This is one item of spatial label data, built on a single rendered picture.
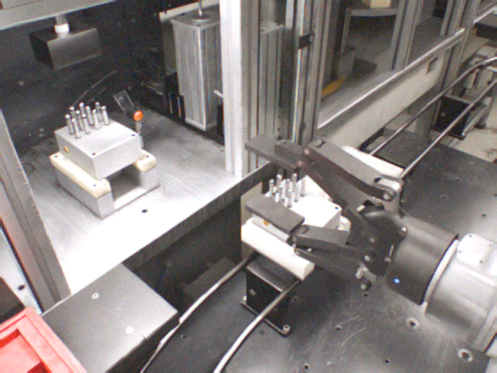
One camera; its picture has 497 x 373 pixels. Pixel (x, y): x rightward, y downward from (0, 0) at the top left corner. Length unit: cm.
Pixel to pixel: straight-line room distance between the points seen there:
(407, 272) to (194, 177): 55
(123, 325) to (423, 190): 91
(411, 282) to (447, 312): 4
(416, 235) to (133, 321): 40
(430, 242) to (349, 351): 51
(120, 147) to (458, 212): 87
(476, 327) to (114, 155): 59
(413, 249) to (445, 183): 94
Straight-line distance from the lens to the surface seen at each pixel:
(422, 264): 40
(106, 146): 77
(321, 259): 49
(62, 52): 74
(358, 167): 41
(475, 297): 39
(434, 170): 137
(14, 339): 63
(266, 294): 83
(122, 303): 67
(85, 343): 64
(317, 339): 89
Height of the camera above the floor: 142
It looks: 38 degrees down
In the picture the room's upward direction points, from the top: straight up
